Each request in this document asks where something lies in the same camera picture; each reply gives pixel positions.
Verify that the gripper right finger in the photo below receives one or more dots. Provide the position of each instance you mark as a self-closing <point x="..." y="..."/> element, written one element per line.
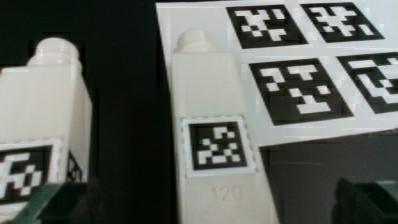
<point x="366" y="203"/>

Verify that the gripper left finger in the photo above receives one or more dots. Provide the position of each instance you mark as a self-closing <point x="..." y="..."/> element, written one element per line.
<point x="59" y="206"/>

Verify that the tag marker plate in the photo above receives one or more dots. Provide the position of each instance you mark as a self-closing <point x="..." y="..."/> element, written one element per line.
<point x="285" y="63"/>

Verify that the white desk leg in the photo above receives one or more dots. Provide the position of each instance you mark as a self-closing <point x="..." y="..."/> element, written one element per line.
<point x="45" y="124"/>
<point x="224" y="195"/>

